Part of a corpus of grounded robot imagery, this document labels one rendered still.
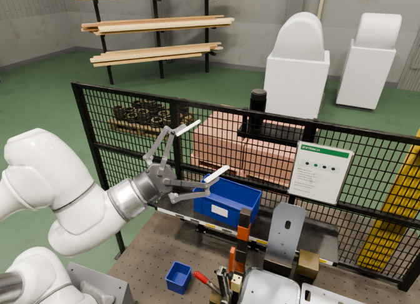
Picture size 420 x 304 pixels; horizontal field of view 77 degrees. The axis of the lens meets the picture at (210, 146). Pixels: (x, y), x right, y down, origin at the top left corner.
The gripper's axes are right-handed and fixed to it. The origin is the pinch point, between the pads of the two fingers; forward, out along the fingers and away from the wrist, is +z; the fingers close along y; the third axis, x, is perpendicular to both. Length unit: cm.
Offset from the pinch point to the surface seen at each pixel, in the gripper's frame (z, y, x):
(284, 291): 1, 67, -33
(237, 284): -13, 53, -33
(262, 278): -3, 61, -39
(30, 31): -106, -463, -713
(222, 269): -14.6, 39.2, -23.0
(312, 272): 15, 68, -33
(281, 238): 12, 51, -36
